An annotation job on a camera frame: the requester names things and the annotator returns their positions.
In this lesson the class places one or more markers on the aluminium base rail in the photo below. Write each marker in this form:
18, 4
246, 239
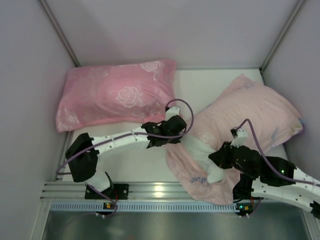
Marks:
138, 191

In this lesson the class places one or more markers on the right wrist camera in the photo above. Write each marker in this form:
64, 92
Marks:
239, 137

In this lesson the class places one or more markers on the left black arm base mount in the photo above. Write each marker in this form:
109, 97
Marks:
119, 191

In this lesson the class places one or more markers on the right aluminium corner post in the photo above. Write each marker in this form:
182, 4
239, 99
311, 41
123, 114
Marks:
282, 34

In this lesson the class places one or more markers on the slotted grey cable duct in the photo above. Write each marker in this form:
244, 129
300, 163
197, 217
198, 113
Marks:
146, 207

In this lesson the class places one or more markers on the white pillow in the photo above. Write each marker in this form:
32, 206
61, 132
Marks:
200, 152

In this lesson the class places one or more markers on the aluminium corner post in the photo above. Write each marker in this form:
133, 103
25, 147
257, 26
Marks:
282, 34
59, 32

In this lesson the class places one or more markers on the pink rose pattern pillow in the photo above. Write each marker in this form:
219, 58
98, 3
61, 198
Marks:
98, 95

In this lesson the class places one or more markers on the purple princess print pillowcase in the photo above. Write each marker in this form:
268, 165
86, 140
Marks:
268, 118

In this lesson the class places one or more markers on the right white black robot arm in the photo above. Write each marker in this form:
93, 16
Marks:
269, 177

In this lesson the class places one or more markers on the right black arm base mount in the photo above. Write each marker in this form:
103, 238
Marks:
238, 197

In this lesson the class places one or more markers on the left aluminium corner post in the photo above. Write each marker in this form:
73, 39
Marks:
59, 32

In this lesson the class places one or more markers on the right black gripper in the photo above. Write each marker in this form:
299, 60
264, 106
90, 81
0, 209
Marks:
219, 158

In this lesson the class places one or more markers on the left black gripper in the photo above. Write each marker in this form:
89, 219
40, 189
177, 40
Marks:
178, 130

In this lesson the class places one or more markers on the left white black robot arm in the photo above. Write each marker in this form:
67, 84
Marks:
87, 152

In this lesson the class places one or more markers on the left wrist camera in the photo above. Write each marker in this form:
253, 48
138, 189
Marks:
171, 112

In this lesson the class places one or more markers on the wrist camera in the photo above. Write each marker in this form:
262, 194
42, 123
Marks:
239, 137
171, 112

